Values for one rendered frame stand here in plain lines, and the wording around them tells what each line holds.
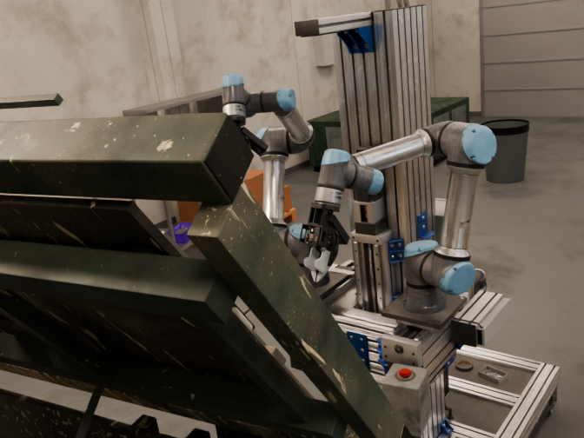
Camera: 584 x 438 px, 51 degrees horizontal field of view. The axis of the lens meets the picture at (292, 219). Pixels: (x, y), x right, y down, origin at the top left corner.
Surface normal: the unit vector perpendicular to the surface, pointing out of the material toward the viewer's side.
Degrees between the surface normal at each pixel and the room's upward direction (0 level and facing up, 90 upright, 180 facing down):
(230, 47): 90
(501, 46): 90
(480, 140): 83
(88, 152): 35
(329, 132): 90
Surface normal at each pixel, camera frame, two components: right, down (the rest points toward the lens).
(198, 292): -0.36, -0.59
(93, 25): 0.79, 0.11
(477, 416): -0.12, -0.94
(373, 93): -0.61, 0.32
